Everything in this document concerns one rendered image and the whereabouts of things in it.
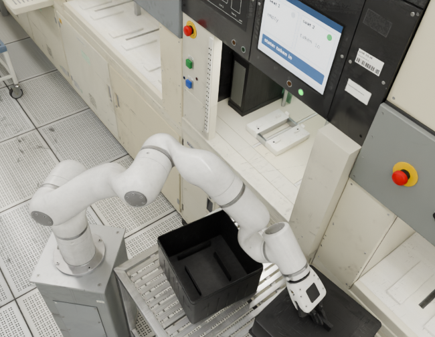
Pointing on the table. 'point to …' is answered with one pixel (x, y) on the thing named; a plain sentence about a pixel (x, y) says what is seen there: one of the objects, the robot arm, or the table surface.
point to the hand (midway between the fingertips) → (318, 315)
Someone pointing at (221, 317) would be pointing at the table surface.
